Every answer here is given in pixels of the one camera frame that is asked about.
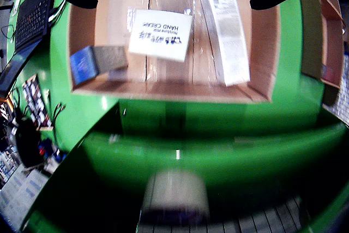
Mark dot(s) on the cow print hand cream box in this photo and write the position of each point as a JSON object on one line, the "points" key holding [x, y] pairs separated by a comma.
{"points": [[161, 36]]}

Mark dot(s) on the open cardboard box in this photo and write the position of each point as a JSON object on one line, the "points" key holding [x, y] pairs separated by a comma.
{"points": [[310, 39]]}

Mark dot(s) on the large cardboard tray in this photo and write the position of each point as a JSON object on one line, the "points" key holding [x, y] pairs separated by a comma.
{"points": [[114, 12]]}

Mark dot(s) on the long white text box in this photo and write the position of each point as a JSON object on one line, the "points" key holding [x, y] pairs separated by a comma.
{"points": [[231, 39]]}

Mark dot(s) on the blue W cube box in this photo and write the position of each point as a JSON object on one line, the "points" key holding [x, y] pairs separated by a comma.
{"points": [[81, 65]]}

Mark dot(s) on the pink product box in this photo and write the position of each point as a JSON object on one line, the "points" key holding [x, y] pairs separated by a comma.
{"points": [[327, 72]]}

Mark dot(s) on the black laptop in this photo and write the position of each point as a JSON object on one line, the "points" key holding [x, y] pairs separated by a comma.
{"points": [[30, 23]]}

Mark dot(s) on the black board with white dots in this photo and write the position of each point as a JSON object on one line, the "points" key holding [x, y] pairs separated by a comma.
{"points": [[36, 102]]}

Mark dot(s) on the black bag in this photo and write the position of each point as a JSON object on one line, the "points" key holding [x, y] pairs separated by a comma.
{"points": [[27, 143]]}

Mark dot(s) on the green metal cabinet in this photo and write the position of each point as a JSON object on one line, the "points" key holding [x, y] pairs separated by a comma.
{"points": [[191, 140]]}

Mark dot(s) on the printed paper sheets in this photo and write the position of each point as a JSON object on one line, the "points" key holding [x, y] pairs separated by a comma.
{"points": [[21, 189]]}

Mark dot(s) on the clear packing tape roll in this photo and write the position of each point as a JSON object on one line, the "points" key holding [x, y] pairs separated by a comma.
{"points": [[174, 189]]}

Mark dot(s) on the grid printed paper sheet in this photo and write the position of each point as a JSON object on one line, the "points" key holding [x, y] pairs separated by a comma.
{"points": [[259, 219]]}

